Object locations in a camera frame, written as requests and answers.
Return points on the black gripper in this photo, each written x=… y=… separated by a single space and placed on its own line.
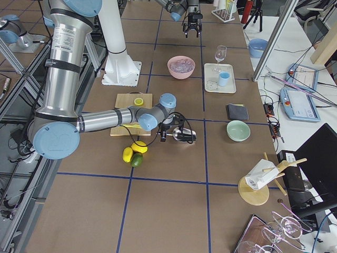
x=166 y=128
x=191 y=23

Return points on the metal ice scoop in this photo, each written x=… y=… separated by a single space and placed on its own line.
x=183 y=134

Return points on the pink bowl of ice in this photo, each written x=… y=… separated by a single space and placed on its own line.
x=181 y=67

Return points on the blue plastic cup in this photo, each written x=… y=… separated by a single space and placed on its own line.
x=223 y=78

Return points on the yellow plastic knife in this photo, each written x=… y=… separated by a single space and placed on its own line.
x=135 y=126

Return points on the yellow lemon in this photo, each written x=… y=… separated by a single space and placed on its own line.
x=139 y=147
x=127 y=154

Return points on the green lime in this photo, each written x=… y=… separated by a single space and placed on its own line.
x=136 y=160

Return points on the clear wine glass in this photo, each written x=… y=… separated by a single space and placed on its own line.
x=220 y=55

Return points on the lemon half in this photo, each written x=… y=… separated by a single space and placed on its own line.
x=138 y=101

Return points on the cream serving tray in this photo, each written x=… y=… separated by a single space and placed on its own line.
x=211 y=79

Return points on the wooden cutting board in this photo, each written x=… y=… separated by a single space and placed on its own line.
x=126 y=100

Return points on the blue bowl with fork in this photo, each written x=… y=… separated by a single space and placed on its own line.
x=257 y=47

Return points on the black tripod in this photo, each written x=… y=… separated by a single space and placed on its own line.
x=256 y=12

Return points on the green ceramic bowl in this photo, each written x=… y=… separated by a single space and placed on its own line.
x=238 y=131

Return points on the grey folded cloth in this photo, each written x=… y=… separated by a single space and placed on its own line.
x=237 y=112

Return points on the wooden stand with base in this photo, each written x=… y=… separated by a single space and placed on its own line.
x=253 y=187

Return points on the far blue teach pendant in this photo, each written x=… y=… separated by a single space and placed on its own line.
x=303 y=76

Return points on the blue teach pendant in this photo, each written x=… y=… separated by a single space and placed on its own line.
x=298 y=106
x=303 y=76

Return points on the near blue teach pendant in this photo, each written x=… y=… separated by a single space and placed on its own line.
x=298 y=106

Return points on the black monitor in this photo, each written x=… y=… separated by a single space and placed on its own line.
x=320 y=170

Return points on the white wire cup rack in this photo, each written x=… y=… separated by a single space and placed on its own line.
x=224 y=10

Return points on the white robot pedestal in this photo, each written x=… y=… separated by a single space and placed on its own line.
x=120 y=69

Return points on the aluminium frame post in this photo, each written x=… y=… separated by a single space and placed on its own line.
x=280 y=25

